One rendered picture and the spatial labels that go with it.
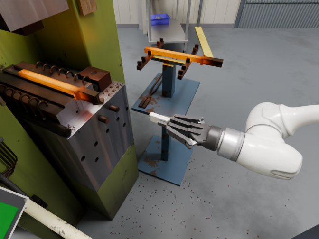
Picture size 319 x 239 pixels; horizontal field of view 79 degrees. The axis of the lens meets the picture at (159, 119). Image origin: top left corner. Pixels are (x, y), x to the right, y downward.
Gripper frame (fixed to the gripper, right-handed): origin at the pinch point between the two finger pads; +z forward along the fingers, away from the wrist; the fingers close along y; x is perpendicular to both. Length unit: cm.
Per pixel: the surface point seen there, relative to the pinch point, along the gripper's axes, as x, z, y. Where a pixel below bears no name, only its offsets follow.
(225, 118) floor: -100, -20, 120
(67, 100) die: -1.0, 36.0, -5.1
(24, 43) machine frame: 3, 83, 15
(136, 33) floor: -100, 178, 272
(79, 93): 0.1, 33.4, -0.9
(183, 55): -0.6, 8.9, 45.9
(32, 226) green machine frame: -58, 49, -42
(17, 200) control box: -1.8, 20.1, -38.8
